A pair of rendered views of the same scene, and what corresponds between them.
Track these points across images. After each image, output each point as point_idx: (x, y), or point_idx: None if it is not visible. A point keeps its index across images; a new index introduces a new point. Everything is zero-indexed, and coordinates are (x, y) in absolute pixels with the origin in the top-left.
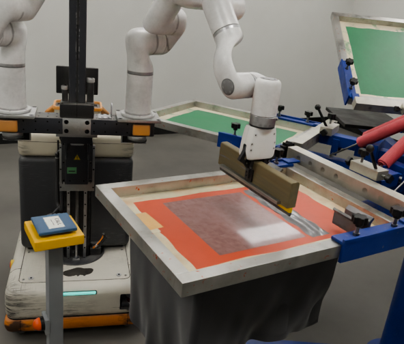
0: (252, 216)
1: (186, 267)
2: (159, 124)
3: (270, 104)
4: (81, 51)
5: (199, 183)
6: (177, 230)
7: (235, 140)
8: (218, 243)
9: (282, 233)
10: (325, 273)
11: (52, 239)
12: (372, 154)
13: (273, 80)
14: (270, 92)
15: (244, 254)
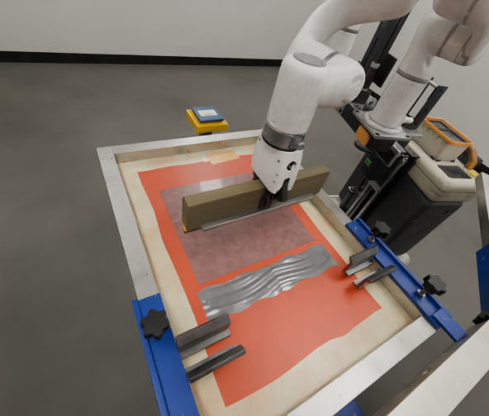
0: (249, 237)
1: (140, 167)
2: (480, 193)
3: (273, 98)
4: (385, 28)
5: (314, 200)
6: (206, 172)
7: None
8: (182, 194)
9: (206, 257)
10: None
11: (191, 115)
12: None
13: (292, 58)
14: (278, 77)
15: (159, 209)
